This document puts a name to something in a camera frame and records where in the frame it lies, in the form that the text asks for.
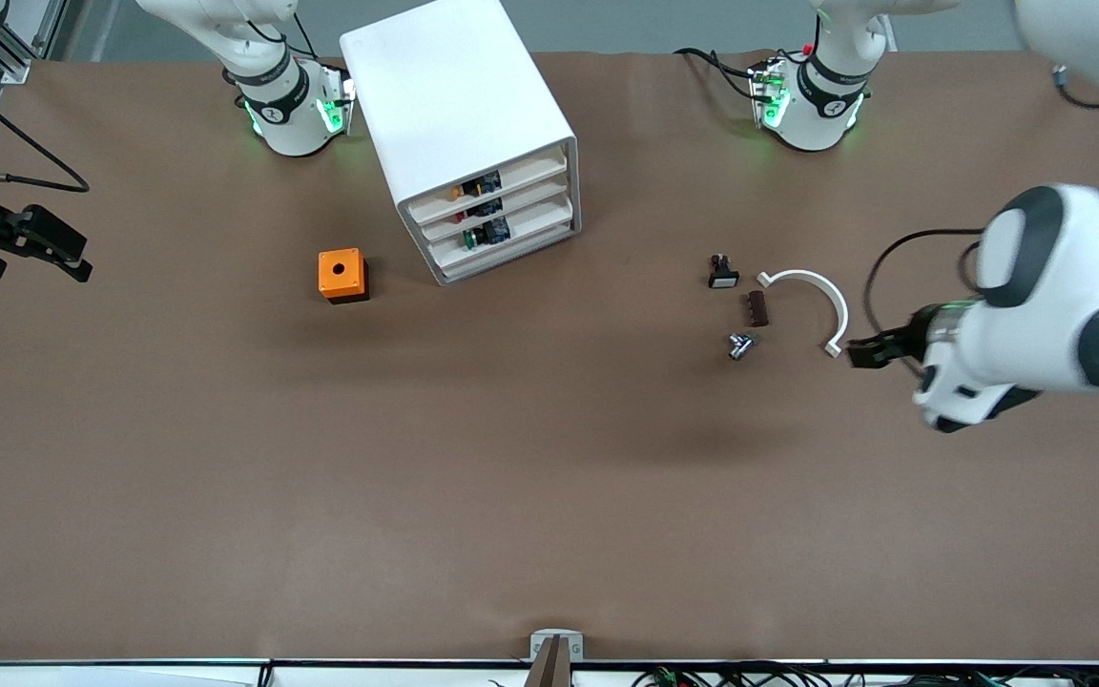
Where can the green push button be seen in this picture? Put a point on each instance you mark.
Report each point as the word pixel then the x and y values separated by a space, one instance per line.
pixel 487 232

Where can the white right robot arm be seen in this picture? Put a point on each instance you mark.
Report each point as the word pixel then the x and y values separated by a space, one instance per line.
pixel 287 124

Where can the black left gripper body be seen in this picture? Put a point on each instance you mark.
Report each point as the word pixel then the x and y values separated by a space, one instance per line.
pixel 897 344

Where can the orange box with hole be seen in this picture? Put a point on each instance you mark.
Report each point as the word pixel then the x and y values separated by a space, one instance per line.
pixel 340 272

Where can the white table edge rail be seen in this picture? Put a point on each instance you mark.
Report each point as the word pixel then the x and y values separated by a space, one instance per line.
pixel 130 676

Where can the black white push button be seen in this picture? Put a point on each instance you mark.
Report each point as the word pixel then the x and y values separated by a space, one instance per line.
pixel 723 277

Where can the white curved bracket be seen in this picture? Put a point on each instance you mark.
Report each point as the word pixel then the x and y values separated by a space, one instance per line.
pixel 826 291

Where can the grey metal bracket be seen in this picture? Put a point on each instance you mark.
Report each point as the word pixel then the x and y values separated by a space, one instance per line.
pixel 573 649

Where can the brown terminal block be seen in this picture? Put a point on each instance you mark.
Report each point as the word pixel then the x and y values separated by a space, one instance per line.
pixel 757 308

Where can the white drawer cabinet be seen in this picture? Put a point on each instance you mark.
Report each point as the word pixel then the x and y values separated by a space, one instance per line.
pixel 445 95

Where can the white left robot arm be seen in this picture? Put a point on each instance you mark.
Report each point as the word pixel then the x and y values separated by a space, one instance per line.
pixel 1065 277

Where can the red push button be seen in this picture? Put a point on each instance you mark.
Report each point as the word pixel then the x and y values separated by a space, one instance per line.
pixel 485 208

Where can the brown wedge stick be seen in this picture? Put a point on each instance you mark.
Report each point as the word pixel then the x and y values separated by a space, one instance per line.
pixel 549 668

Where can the silver key switch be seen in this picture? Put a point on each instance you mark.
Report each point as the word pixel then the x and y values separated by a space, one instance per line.
pixel 738 348

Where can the aluminium frame profile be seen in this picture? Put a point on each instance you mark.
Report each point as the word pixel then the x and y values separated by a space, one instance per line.
pixel 15 65

